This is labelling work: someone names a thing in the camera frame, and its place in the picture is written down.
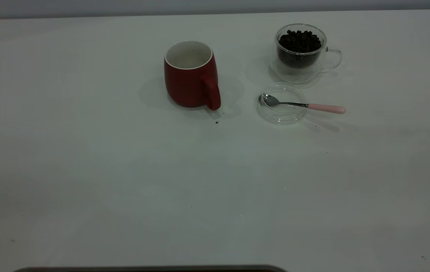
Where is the clear glass saucer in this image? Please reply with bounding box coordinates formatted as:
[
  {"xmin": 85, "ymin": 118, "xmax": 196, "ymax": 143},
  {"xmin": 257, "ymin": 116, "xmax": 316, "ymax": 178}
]
[{"xmin": 256, "ymin": 82, "xmax": 309, "ymax": 125}]

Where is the clear double-wall glass cup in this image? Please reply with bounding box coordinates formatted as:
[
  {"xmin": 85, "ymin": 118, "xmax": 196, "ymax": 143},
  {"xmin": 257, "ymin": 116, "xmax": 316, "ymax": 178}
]
[{"xmin": 270, "ymin": 23, "xmax": 342, "ymax": 84}]

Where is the dark coffee beans pile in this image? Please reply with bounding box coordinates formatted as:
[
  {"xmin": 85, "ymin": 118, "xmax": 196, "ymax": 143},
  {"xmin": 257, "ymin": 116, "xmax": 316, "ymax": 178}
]
[{"xmin": 277, "ymin": 29, "xmax": 322, "ymax": 69}]

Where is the red ceramic mug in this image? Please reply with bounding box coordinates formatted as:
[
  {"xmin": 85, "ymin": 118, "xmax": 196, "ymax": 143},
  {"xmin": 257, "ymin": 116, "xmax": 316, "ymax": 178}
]
[{"xmin": 163, "ymin": 40, "xmax": 222, "ymax": 111}]

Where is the metal spoon with pink handle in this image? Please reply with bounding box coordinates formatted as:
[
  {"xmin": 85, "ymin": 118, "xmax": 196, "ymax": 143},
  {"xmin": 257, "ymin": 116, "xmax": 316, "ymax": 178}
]
[{"xmin": 262, "ymin": 94, "xmax": 347, "ymax": 115}]

